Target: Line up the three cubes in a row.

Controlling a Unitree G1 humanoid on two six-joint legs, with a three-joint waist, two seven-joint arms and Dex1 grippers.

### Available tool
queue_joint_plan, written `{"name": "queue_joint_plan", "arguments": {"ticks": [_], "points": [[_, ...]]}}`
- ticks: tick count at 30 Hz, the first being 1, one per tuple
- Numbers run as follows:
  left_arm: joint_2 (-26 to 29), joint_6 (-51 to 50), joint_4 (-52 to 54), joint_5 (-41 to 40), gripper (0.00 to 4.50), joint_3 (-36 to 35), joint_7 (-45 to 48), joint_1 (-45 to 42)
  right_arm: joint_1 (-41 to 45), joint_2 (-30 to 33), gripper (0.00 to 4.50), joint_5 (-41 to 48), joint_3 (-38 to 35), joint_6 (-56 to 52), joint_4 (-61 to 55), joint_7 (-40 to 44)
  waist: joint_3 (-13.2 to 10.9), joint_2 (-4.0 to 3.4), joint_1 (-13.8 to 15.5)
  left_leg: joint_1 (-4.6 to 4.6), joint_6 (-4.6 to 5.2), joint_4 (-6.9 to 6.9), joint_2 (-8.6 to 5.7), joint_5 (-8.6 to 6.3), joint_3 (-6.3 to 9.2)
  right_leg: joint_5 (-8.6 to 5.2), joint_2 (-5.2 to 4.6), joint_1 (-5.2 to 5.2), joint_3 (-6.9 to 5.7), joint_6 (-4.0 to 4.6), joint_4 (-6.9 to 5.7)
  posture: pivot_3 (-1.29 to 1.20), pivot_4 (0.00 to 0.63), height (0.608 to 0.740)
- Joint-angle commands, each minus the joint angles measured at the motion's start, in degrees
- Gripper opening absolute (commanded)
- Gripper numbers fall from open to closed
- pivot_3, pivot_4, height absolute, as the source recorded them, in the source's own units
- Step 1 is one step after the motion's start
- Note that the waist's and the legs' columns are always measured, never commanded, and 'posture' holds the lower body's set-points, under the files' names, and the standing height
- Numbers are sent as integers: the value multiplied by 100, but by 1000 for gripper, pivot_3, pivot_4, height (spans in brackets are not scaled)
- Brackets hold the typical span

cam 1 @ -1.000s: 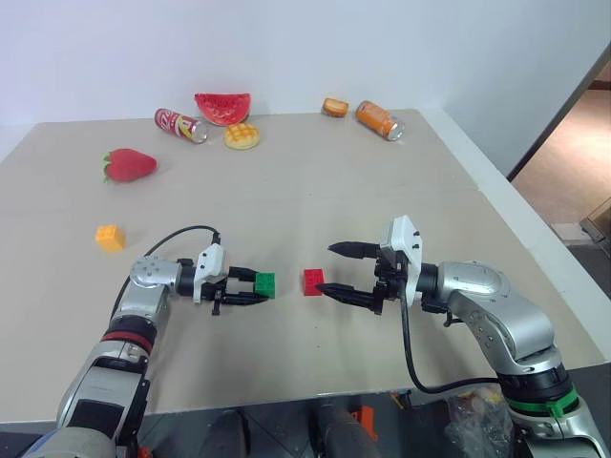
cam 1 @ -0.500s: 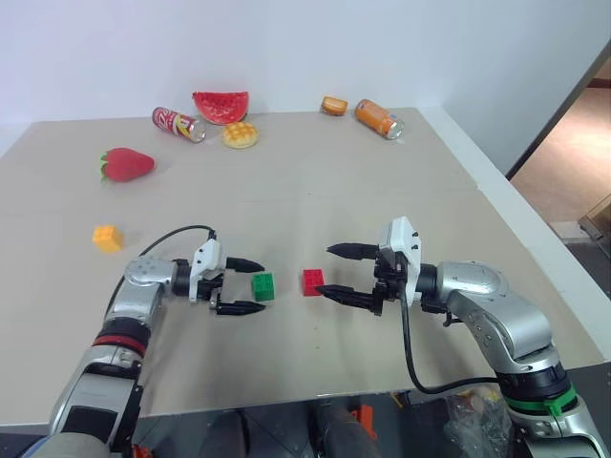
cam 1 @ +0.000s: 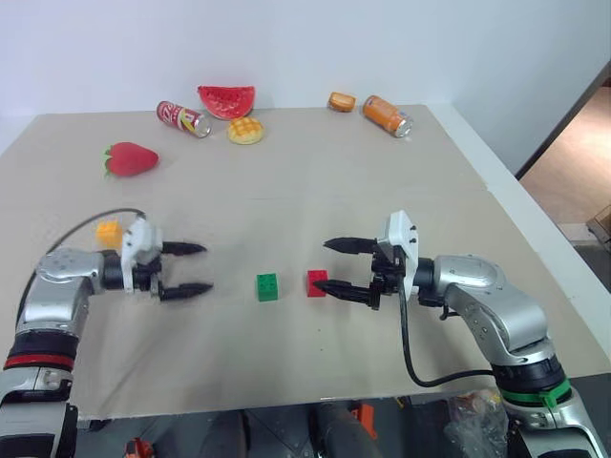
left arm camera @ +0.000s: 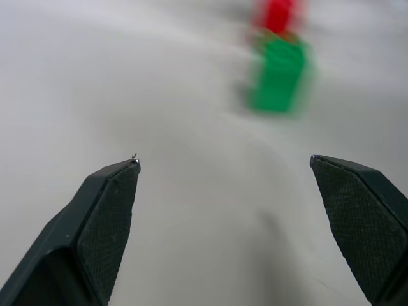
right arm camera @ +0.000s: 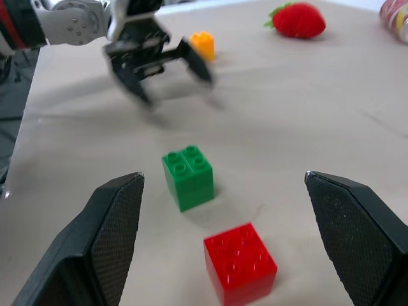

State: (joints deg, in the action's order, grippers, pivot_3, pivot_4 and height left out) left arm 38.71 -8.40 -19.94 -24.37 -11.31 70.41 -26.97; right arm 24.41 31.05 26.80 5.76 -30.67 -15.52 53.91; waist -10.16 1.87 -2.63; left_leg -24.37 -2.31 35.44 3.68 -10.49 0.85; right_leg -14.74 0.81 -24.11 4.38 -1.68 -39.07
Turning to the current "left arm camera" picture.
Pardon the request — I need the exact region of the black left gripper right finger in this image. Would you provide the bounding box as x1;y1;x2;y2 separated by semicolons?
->
309;154;408;306

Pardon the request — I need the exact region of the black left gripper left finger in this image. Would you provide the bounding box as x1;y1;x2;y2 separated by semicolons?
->
0;154;142;306

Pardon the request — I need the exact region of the green cube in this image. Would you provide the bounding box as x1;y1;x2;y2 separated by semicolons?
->
244;38;318;114

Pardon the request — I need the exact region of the red cube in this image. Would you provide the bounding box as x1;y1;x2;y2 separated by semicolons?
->
250;0;309;41

